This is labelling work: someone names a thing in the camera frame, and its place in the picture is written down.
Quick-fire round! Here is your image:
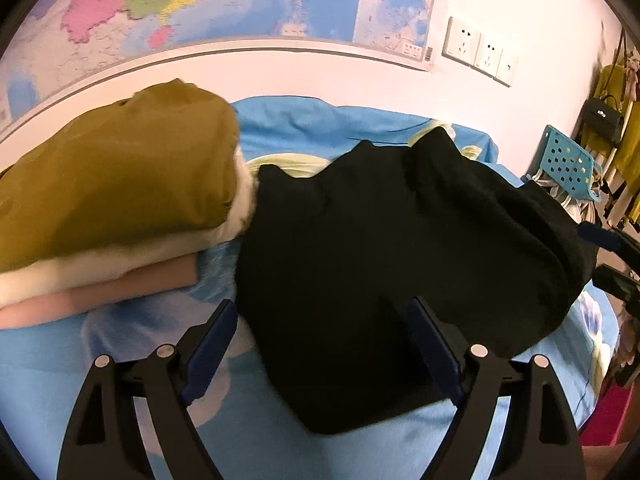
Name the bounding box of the black jacket with gold buttons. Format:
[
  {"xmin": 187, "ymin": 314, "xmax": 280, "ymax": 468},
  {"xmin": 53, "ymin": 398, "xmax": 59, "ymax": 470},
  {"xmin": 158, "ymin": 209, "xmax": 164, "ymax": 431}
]
[{"xmin": 235, "ymin": 126, "xmax": 598, "ymax": 436}]

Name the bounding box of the black handbag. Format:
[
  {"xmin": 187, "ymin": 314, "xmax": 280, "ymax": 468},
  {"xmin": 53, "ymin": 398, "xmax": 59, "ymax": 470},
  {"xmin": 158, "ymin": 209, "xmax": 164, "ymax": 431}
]
[{"xmin": 580, "ymin": 95, "xmax": 626, "ymax": 143}]

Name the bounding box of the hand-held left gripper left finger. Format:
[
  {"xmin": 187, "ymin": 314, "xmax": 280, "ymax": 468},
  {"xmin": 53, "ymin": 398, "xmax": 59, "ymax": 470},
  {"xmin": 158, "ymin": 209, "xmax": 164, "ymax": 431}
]
[{"xmin": 56, "ymin": 299, "xmax": 239, "ymax": 480}]

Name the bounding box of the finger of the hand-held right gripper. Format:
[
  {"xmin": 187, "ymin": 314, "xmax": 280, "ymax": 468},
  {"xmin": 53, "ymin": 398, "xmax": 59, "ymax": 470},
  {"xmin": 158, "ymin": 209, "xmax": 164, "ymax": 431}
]
[
  {"xmin": 577, "ymin": 222, "xmax": 640, "ymax": 262},
  {"xmin": 592, "ymin": 265, "xmax": 640, "ymax": 307}
]

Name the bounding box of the pale yellow cloth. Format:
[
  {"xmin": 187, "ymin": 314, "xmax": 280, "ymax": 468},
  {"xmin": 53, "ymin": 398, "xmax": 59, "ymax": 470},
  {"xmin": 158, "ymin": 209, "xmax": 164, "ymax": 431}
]
[{"xmin": 247, "ymin": 119, "xmax": 483, "ymax": 181}]

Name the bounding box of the pink folded garment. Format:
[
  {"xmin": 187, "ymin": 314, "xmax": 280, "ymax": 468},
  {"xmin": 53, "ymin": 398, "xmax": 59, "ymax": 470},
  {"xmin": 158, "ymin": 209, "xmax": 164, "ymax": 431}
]
[{"xmin": 0, "ymin": 252, "xmax": 198, "ymax": 331}]

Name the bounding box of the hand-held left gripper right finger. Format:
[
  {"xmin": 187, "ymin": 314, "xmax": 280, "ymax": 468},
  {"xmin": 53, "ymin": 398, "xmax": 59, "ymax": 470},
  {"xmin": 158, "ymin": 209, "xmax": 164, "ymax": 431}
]
[{"xmin": 404, "ymin": 296, "xmax": 587, "ymax": 480}]

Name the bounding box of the olive folded garment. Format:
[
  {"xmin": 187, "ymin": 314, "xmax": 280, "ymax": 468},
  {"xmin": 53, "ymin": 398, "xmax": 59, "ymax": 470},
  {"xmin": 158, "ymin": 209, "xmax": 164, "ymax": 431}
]
[{"xmin": 0, "ymin": 78, "xmax": 240, "ymax": 273}]

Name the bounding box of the cream folded garment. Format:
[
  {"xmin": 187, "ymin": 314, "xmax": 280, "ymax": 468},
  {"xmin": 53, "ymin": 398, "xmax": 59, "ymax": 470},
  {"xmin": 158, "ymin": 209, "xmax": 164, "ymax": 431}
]
[{"xmin": 0, "ymin": 160, "xmax": 258, "ymax": 306}]

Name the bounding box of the pink object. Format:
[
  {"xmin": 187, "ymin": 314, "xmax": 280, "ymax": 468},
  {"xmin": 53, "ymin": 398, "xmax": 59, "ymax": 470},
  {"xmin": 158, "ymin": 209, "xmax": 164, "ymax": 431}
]
[{"xmin": 580, "ymin": 385, "xmax": 633, "ymax": 447}]

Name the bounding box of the blue printed bed sheet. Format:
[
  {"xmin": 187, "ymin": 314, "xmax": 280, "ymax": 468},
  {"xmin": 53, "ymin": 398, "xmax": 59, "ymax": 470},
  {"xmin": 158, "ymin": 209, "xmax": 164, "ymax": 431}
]
[{"xmin": 0, "ymin": 96, "xmax": 618, "ymax": 480}]

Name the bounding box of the striped cloth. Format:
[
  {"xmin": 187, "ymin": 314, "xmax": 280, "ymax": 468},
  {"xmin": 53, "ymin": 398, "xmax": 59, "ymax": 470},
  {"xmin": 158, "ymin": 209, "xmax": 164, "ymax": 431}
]
[{"xmin": 530, "ymin": 170, "xmax": 603, "ymax": 223}]

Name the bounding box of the white clothes rack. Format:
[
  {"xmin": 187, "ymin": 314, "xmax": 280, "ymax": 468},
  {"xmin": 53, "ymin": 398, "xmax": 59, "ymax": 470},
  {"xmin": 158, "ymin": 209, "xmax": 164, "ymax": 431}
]
[{"xmin": 582, "ymin": 30, "xmax": 640, "ymax": 221}]

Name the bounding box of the white wall socket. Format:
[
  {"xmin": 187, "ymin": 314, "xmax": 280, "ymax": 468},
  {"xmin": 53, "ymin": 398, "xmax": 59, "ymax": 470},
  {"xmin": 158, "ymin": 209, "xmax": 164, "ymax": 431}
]
[
  {"xmin": 495, "ymin": 49, "xmax": 518, "ymax": 87},
  {"xmin": 442, "ymin": 16, "xmax": 482, "ymax": 67},
  {"xmin": 472, "ymin": 32, "xmax": 505, "ymax": 77}
]

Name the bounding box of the blue perforated plastic basket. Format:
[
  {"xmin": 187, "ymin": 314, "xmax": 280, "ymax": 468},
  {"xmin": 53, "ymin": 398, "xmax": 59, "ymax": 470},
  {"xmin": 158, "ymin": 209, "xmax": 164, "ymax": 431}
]
[{"xmin": 522, "ymin": 125, "xmax": 603, "ymax": 203}]

